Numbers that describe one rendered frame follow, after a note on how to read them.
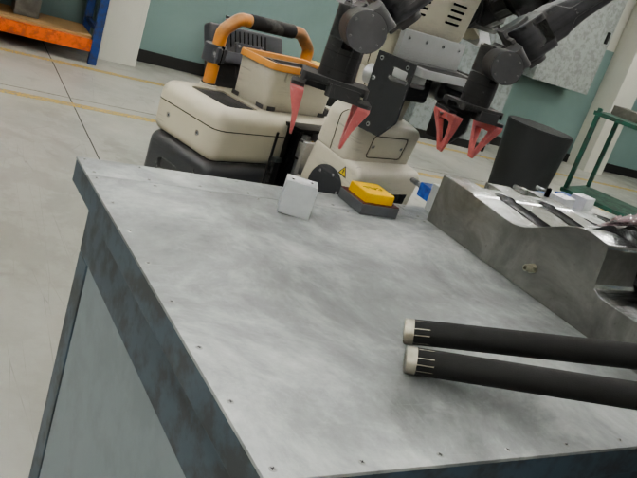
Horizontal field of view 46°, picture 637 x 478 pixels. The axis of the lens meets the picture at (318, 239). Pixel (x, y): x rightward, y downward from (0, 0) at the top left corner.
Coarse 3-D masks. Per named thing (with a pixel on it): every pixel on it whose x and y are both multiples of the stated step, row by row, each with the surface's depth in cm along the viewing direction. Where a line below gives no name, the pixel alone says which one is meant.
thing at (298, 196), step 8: (288, 176) 116; (296, 176) 117; (288, 184) 115; (296, 184) 115; (304, 184) 115; (312, 184) 116; (288, 192) 115; (296, 192) 115; (304, 192) 115; (312, 192) 115; (280, 200) 117; (288, 200) 116; (296, 200) 116; (304, 200) 116; (312, 200) 116; (280, 208) 116; (288, 208) 116; (296, 208) 116; (304, 208) 116; (296, 216) 117; (304, 216) 117
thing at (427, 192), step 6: (414, 180) 152; (420, 186) 148; (426, 186) 147; (432, 186) 144; (438, 186) 143; (420, 192) 148; (426, 192) 146; (432, 192) 144; (426, 198) 146; (432, 198) 144; (426, 204) 146
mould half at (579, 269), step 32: (448, 192) 135; (480, 192) 132; (512, 192) 141; (448, 224) 134; (480, 224) 127; (512, 224) 121; (480, 256) 127; (512, 256) 121; (544, 256) 115; (576, 256) 110; (608, 256) 107; (544, 288) 115; (576, 288) 110; (608, 288) 109; (576, 320) 109; (608, 320) 105
